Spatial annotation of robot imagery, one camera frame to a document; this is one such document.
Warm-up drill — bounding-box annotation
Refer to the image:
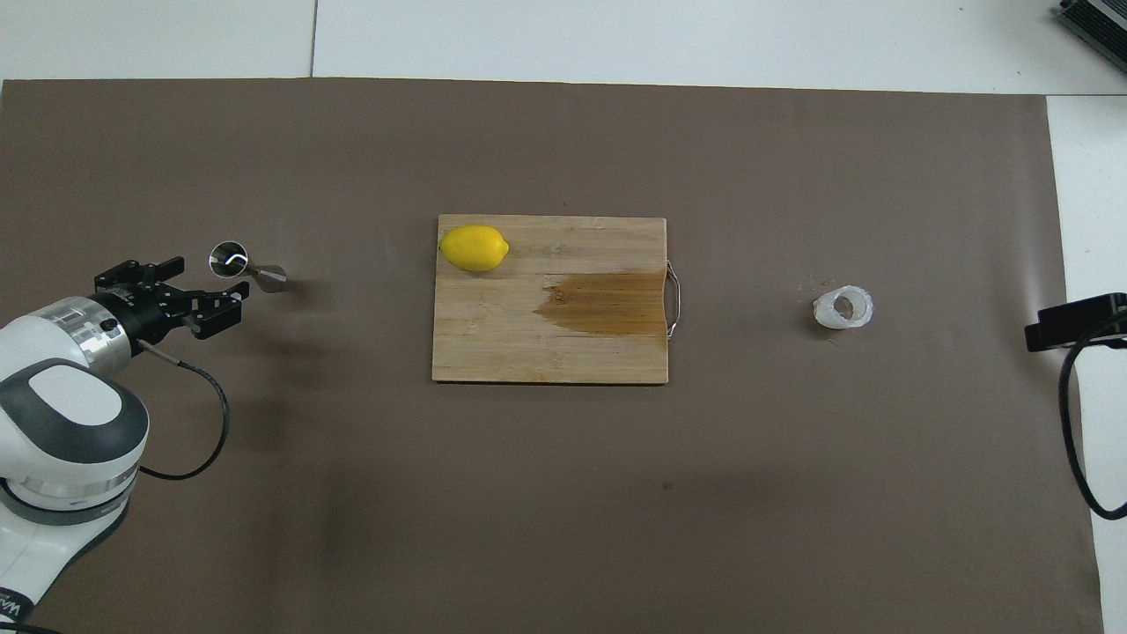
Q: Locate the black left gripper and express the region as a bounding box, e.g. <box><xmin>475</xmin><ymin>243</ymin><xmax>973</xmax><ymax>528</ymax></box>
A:
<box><xmin>93</xmin><ymin>255</ymin><xmax>246</xmax><ymax>347</ymax></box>

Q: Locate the steel double jigger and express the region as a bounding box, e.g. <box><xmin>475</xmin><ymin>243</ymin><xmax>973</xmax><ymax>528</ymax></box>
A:
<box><xmin>208</xmin><ymin>240</ymin><xmax>289</xmax><ymax>294</ymax></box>

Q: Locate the yellow lemon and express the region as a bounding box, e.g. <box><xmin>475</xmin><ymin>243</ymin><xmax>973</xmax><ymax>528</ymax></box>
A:
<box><xmin>439</xmin><ymin>225</ymin><xmax>511</xmax><ymax>273</ymax></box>

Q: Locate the wooden cutting board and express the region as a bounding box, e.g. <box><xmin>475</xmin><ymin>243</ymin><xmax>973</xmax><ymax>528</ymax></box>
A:
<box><xmin>431</xmin><ymin>214</ymin><xmax>683</xmax><ymax>386</ymax></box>

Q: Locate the brown table mat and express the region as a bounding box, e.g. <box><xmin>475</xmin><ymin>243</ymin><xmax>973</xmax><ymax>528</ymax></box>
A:
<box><xmin>0</xmin><ymin>77</ymin><xmax>1106</xmax><ymax>634</ymax></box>

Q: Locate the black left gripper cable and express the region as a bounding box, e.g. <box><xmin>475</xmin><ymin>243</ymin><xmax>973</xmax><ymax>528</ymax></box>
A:
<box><xmin>132</xmin><ymin>342</ymin><xmax>232</xmax><ymax>482</ymax></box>

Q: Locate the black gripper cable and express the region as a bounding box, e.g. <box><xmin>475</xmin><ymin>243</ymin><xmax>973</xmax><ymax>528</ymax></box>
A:
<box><xmin>1058</xmin><ymin>315</ymin><xmax>1127</xmax><ymax>520</ymax></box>
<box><xmin>132</xmin><ymin>342</ymin><xmax>232</xmax><ymax>482</ymax></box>

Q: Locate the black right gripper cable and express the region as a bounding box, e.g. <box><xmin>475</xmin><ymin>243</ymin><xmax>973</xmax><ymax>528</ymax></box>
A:
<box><xmin>1058</xmin><ymin>315</ymin><xmax>1127</xmax><ymax>520</ymax></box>

